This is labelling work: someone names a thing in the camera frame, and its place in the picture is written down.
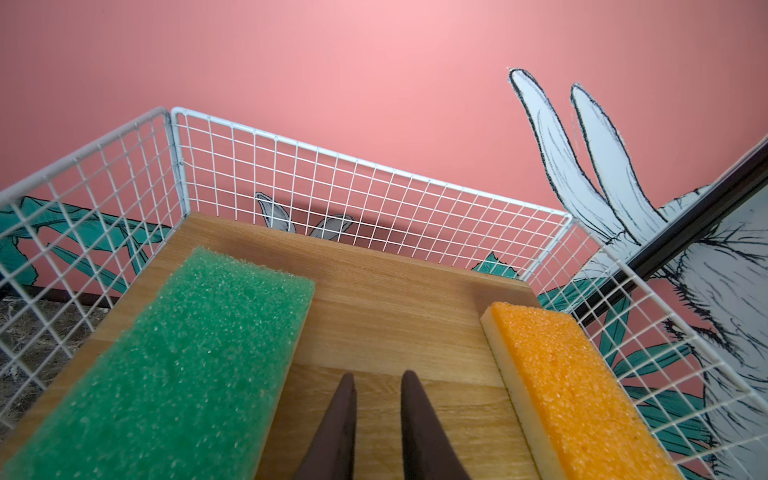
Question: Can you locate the bright green sponge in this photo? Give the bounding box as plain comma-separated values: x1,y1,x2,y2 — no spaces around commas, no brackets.
1,247,315,479

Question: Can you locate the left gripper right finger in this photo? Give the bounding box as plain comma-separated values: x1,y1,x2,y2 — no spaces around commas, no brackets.
400,370,470,479

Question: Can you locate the white wire three-tier shelf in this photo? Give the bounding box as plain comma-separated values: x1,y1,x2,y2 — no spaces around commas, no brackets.
1,108,767,479

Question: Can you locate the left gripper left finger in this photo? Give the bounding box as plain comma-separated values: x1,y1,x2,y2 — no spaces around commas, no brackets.
292,373,357,480

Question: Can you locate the orange sponge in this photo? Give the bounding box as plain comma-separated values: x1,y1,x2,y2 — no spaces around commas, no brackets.
481,302,682,479

